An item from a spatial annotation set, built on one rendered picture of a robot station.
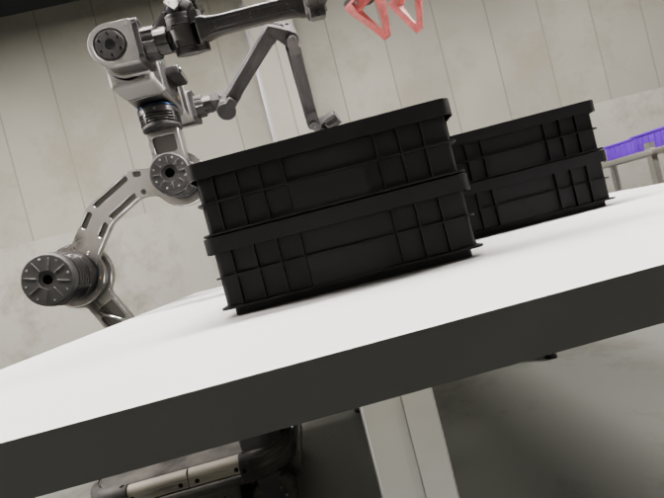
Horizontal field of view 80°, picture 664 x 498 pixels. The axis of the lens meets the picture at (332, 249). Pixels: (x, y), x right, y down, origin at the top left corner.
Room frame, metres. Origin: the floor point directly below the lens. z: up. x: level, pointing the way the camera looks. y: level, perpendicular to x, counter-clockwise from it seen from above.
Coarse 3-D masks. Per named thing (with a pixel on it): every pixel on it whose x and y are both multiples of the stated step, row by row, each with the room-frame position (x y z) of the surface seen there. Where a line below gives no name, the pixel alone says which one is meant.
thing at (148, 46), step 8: (136, 24) 1.10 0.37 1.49; (136, 32) 1.10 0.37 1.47; (144, 32) 1.10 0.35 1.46; (152, 32) 1.11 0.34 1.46; (160, 32) 1.11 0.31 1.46; (136, 40) 1.10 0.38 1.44; (144, 40) 1.10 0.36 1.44; (152, 40) 1.10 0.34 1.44; (160, 40) 1.11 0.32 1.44; (144, 48) 1.11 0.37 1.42; (152, 48) 1.11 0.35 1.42; (160, 48) 1.13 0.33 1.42; (168, 48) 1.13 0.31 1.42; (144, 56) 1.10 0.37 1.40; (152, 56) 1.13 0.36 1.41; (160, 56) 1.14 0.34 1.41; (152, 64) 1.15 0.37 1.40
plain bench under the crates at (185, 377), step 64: (640, 192) 1.00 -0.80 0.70; (512, 256) 0.48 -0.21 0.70; (576, 256) 0.37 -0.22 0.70; (640, 256) 0.31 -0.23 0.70; (128, 320) 1.08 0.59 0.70; (192, 320) 0.67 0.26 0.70; (256, 320) 0.49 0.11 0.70; (320, 320) 0.38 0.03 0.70; (384, 320) 0.31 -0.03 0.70; (448, 320) 0.26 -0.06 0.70; (512, 320) 0.26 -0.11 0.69; (576, 320) 0.27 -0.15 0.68; (640, 320) 0.27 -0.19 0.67; (0, 384) 0.49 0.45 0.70; (64, 384) 0.38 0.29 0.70; (128, 384) 0.32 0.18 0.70; (192, 384) 0.27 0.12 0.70; (256, 384) 0.25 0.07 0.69; (320, 384) 0.26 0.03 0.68; (384, 384) 0.26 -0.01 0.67; (0, 448) 0.25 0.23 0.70; (64, 448) 0.25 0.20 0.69; (128, 448) 0.25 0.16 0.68; (192, 448) 0.25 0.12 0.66; (384, 448) 0.31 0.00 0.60
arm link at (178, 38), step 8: (184, 24) 1.09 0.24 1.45; (192, 24) 1.10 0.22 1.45; (168, 32) 1.12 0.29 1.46; (176, 32) 1.09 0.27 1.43; (184, 32) 1.09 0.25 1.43; (192, 32) 1.10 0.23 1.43; (168, 40) 1.13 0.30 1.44; (176, 40) 1.10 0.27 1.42; (184, 40) 1.10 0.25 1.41; (192, 40) 1.11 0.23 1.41; (200, 40) 1.13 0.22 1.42; (176, 48) 1.12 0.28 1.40
